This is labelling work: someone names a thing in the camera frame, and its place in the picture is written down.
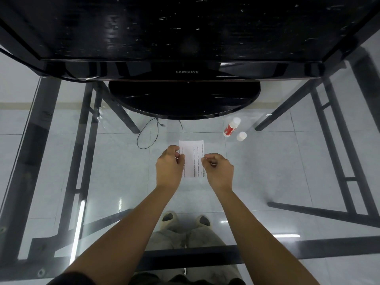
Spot black flat screen monitor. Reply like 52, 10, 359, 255
0, 0, 380, 82

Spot person's grey trousers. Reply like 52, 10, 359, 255
131, 227, 246, 285

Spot black oval monitor stand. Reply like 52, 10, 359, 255
108, 80, 261, 120

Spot white printed paper sheet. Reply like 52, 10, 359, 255
179, 140, 207, 180

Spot person's right forearm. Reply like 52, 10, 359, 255
213, 188, 322, 285

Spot person's shoe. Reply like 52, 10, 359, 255
161, 211, 179, 232
195, 215, 212, 232

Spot person's left hand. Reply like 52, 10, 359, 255
156, 145, 186, 189

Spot person's left shoe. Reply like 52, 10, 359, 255
161, 211, 179, 232

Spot black shirt sleeve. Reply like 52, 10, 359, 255
46, 271, 105, 285

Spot red and white glue stick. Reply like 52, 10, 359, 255
223, 117, 241, 137

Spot person's right shoe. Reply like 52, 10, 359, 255
195, 215, 212, 232

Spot person's right hand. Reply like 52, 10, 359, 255
201, 153, 235, 192

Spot black cable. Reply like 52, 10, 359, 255
137, 117, 184, 150

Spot person's left forearm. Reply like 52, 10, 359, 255
61, 184, 180, 285

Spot black metal table frame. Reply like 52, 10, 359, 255
0, 47, 380, 281

